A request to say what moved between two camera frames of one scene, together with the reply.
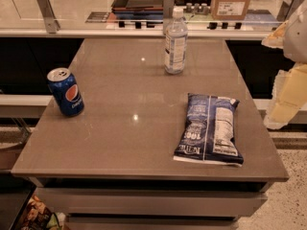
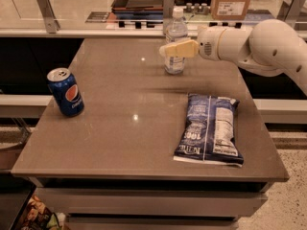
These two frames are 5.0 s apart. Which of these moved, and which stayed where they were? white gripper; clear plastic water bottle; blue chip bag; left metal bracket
Moved: white gripper
Stayed: blue chip bag; clear plastic water bottle; left metal bracket
